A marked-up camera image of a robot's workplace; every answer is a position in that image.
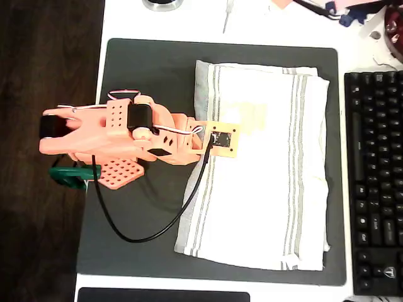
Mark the black flat pad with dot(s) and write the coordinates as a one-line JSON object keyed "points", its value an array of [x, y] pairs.
{"points": [[163, 296]]}

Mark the camera board on orange mount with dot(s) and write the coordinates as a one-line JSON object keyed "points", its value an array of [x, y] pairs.
{"points": [[222, 138]]}

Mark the black computer keyboard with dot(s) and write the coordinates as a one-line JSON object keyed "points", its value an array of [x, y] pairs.
{"points": [[374, 188]]}

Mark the white crumpled paper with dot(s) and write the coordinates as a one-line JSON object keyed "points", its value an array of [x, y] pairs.
{"points": [[374, 23]]}

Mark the small grey pebble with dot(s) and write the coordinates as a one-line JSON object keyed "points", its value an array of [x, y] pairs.
{"points": [[375, 35]]}

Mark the small blue plastic part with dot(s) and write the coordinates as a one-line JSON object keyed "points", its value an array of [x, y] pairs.
{"points": [[345, 20]]}

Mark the green table clamp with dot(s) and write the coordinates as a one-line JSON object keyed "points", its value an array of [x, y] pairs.
{"points": [[69, 174]]}

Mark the orange paper piece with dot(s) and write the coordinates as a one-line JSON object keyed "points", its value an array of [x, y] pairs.
{"points": [[281, 3]]}

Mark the dark red bowl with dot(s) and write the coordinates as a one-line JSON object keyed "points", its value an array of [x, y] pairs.
{"points": [[395, 34]]}

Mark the orange 3D-printed robot arm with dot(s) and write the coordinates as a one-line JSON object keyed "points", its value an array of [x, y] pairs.
{"points": [[94, 135]]}

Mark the round silver metal object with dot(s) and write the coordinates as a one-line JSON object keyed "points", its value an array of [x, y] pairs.
{"points": [[162, 5]]}

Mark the dark grey work mat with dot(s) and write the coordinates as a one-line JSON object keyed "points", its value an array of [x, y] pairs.
{"points": [[141, 63]]}

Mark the pink paper sheet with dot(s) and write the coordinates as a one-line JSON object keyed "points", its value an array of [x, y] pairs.
{"points": [[355, 3]]}

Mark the white striped towel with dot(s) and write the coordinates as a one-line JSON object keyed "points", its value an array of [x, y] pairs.
{"points": [[258, 188]]}

